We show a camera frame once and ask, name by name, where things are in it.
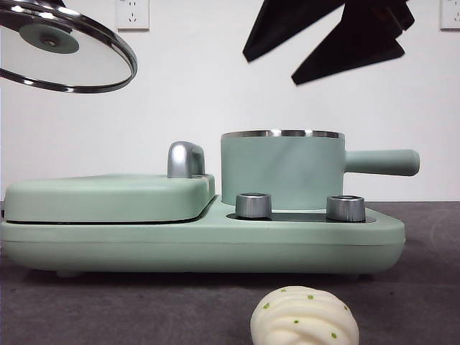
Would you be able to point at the chrome control knob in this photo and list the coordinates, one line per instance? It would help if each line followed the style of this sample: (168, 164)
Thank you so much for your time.
(345, 208)
(253, 205)

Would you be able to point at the white wall socket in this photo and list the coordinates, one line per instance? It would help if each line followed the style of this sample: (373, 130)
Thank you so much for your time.
(133, 16)
(451, 14)

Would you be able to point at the mint green griddle cover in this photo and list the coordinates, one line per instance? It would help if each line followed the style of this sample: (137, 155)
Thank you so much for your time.
(108, 197)

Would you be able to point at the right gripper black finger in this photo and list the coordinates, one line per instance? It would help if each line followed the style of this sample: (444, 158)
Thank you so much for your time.
(359, 46)
(287, 25)

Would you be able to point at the twisted white bun green flecks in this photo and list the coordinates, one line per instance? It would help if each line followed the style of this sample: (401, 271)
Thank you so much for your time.
(305, 320)

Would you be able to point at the mint green breakfast machine base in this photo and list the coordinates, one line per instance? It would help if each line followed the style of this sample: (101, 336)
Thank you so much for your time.
(201, 248)

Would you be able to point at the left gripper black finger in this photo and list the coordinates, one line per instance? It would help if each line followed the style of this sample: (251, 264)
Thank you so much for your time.
(59, 2)

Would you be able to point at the glass pot lid green knob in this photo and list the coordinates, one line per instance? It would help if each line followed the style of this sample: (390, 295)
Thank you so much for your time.
(50, 39)

